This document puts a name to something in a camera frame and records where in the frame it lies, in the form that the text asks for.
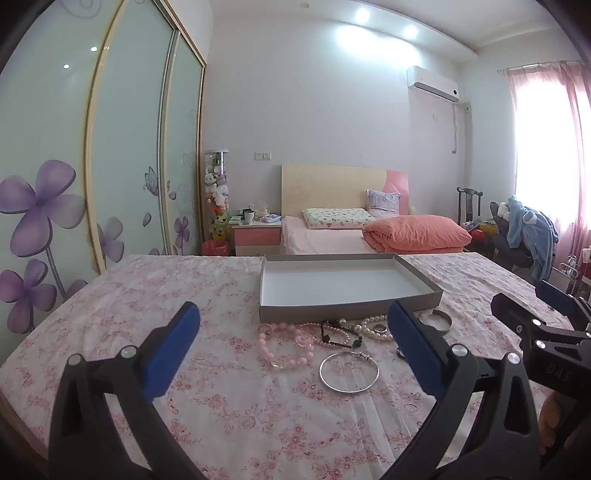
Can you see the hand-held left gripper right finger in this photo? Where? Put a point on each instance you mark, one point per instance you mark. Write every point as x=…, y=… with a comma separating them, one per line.
x=411, y=346

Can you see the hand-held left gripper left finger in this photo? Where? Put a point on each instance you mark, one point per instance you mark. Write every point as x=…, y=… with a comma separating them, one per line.
x=171, y=350

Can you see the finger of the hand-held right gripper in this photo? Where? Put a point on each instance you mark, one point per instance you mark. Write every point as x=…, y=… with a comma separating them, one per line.
x=554, y=290
x=508, y=310

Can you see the thin silver bangle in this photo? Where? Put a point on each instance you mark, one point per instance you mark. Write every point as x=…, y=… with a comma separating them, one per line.
x=321, y=378

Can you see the grey cardboard box tray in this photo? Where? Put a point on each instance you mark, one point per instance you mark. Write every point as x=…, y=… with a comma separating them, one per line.
x=332, y=281

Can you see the person's right hand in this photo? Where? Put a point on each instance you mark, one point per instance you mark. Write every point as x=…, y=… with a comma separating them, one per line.
x=549, y=424

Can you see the blue plush garment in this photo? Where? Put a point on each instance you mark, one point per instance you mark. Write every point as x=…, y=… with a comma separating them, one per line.
x=531, y=230

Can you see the black office chair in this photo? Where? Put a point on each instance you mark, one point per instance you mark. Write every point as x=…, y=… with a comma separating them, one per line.
x=501, y=244

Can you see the pink floral tablecloth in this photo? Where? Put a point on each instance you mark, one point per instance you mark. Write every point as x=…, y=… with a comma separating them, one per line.
x=207, y=415

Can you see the colourful toy pile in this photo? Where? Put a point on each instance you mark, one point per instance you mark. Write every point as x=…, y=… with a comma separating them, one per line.
x=482, y=230

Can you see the red plastic bag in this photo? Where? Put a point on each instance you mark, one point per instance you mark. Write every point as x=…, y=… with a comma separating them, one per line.
x=215, y=248

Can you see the dark wooden chair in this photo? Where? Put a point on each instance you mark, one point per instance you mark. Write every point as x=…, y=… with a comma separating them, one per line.
x=467, y=205

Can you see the orange quilt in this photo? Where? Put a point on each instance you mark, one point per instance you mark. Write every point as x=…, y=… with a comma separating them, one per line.
x=415, y=233

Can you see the bed with pink sheet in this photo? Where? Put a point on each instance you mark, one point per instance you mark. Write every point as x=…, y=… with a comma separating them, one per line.
x=323, y=240

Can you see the pink white nightstand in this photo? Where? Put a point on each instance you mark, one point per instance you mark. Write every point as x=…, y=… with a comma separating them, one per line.
x=256, y=237

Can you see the purple print pillow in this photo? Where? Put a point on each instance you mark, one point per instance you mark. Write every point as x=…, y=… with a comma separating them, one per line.
x=383, y=203

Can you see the floral print pillow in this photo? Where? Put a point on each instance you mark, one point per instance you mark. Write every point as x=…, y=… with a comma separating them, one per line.
x=337, y=218

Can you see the pink curtain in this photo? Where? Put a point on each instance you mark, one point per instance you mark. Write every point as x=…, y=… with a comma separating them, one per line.
x=572, y=138

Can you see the plush toy display tube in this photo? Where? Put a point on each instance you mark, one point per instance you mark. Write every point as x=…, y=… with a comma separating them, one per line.
x=217, y=194

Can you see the blue white packet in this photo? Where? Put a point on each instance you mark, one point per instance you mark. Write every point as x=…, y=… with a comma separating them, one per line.
x=270, y=219

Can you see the beige pink bed headboard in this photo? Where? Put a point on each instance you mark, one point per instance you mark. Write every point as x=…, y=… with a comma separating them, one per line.
x=332, y=189

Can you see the air conditioner pipe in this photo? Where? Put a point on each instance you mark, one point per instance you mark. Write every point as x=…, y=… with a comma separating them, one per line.
x=455, y=129

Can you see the floral sliding door wardrobe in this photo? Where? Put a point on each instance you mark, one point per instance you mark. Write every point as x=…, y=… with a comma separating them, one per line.
x=129, y=138

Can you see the white air conditioner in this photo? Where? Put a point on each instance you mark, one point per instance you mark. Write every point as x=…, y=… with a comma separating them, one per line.
x=431, y=83

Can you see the ceiling spotlight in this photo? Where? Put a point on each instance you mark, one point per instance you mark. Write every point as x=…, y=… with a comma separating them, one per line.
x=362, y=16

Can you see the white wall switch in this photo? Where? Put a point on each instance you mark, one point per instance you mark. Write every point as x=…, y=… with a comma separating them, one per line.
x=262, y=155

